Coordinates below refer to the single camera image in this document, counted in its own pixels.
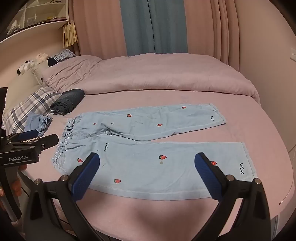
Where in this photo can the white wall shelf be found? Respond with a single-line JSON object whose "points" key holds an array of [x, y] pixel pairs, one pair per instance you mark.
{"points": [[37, 17]]}

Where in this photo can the person's left hand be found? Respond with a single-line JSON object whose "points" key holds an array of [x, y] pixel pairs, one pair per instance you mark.
{"points": [[16, 186]]}

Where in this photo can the plaid pillow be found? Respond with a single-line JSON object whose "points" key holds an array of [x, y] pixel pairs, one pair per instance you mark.
{"points": [[39, 102], [60, 57]]}

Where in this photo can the white wall socket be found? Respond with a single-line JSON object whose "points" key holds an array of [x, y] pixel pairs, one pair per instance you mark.
{"points": [[293, 54]]}

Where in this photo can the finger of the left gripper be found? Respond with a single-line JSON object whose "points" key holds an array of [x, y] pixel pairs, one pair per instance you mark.
{"points": [[43, 143], [24, 136]]}

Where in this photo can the pink duvet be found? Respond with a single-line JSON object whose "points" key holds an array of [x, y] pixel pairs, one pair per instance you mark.
{"points": [[178, 71]]}

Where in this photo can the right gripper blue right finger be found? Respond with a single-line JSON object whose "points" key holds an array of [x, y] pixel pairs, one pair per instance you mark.
{"points": [[252, 221]]}

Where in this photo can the cream headboard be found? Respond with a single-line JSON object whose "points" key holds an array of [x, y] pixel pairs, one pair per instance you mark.
{"points": [[21, 52]]}

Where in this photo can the pink curtain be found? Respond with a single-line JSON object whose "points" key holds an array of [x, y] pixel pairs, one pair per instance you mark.
{"points": [[212, 29]]}

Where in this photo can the folded dark blue jeans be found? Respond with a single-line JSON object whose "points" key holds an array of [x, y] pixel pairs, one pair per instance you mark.
{"points": [[67, 102]]}

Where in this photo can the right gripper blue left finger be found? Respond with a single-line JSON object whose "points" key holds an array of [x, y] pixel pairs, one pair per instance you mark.
{"points": [[68, 189]]}

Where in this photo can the light blue strawberry pants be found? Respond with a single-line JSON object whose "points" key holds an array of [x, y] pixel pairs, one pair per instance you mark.
{"points": [[135, 162]]}

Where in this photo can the teal curtain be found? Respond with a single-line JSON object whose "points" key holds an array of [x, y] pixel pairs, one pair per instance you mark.
{"points": [[154, 27]]}

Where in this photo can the small light blue shorts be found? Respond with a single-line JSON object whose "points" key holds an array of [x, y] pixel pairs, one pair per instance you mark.
{"points": [[37, 122]]}

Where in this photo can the white plush toy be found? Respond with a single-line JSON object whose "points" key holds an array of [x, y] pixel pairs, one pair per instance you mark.
{"points": [[40, 58]]}

